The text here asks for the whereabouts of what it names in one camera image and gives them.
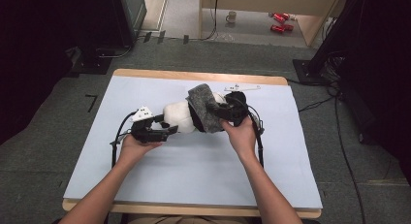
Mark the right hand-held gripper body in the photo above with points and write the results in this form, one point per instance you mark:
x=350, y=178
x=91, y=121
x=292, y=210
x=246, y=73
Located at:
x=237, y=107

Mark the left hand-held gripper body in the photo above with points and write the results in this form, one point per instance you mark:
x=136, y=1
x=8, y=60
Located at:
x=141, y=130

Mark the grey fuzzy scarf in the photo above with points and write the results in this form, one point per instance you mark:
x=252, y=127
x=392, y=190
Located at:
x=202, y=104

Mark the panda plush toy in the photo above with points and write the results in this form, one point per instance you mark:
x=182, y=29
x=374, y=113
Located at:
x=177, y=115

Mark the person's left hand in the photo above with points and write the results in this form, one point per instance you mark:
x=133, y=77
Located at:
x=134, y=151

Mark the person's right hand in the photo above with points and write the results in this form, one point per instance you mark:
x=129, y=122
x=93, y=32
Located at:
x=244, y=138

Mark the wooden table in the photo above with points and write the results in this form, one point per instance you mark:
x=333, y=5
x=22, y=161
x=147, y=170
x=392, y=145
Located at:
x=226, y=78

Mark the light blue table mat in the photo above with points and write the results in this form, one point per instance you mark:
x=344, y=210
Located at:
x=194, y=182

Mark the black square floor plate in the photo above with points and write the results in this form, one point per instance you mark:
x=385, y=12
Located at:
x=92, y=64

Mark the red drink can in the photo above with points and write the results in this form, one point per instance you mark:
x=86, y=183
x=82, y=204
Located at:
x=286, y=16
x=277, y=28
x=289, y=27
x=278, y=17

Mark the beige mug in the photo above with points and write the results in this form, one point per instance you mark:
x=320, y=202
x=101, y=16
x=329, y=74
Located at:
x=231, y=16

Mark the black cabinet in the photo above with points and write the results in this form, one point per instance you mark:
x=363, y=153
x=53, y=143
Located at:
x=129, y=17

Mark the light wooden cabinet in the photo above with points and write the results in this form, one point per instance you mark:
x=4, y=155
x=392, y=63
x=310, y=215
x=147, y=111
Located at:
x=258, y=1

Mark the black stand base plate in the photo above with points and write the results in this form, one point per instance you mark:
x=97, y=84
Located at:
x=307, y=72

